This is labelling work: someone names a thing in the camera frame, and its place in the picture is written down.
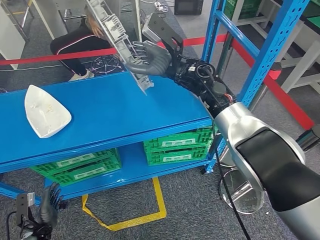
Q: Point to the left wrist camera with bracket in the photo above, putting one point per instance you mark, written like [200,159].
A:
[23,208]

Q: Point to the dark stanchion pole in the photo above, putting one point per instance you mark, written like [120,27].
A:
[223,59]

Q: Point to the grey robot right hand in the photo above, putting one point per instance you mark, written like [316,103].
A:
[157,61]

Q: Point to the blue metal shelf rack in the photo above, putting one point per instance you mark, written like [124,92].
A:
[100,112]

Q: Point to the white plastic shell part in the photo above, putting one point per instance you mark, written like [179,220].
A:
[44,112]

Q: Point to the grey plastic wheel hubcap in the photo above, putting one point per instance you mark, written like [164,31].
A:
[115,31]

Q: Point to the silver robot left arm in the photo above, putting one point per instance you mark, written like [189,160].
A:
[32,233]

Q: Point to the white cabinet panel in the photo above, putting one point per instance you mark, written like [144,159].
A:
[10,43]

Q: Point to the chrome star chair base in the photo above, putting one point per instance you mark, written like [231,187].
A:
[105,64]

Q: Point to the red barrier belt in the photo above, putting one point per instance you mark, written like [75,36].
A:
[37,59]
[287,101]

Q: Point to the white power strip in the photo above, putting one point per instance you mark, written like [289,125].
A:
[161,6]

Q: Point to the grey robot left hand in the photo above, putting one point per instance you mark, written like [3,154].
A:
[48,212]

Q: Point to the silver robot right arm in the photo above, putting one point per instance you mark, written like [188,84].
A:
[263,159]

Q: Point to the white workbench frame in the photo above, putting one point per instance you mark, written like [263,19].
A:
[305,64]

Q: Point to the green crate stack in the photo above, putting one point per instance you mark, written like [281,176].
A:
[248,8]

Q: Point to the green folding crate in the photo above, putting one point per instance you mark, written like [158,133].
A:
[75,169]
[175,149]

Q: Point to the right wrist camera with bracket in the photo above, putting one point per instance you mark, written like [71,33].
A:
[164,33]

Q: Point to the white table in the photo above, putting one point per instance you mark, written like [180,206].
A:
[50,16]

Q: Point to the person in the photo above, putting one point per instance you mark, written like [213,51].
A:
[75,46]

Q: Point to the black microwave oven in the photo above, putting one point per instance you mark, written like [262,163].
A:
[189,6]

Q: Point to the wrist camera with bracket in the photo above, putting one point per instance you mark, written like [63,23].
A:
[23,208]
[164,33]

